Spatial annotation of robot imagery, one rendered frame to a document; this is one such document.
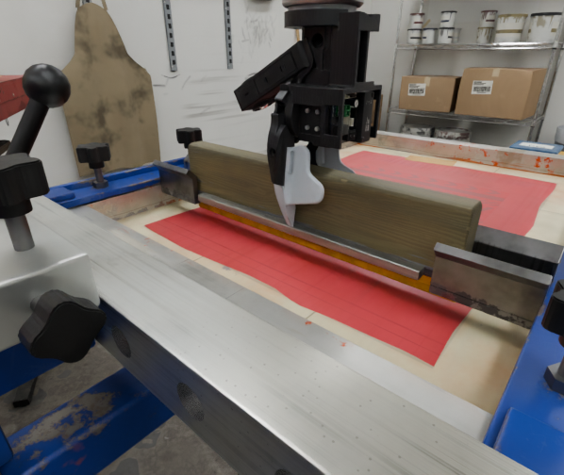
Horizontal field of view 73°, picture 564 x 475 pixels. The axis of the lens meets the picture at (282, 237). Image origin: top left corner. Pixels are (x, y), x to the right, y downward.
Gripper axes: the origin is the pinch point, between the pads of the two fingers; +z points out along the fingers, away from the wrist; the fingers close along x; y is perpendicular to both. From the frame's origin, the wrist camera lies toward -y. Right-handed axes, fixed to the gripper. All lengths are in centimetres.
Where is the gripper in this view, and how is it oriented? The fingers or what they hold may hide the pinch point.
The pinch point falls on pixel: (300, 207)
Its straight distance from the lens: 45.6
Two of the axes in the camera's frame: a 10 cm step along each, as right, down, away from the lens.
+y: 7.6, 2.9, -5.9
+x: 6.5, -3.3, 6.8
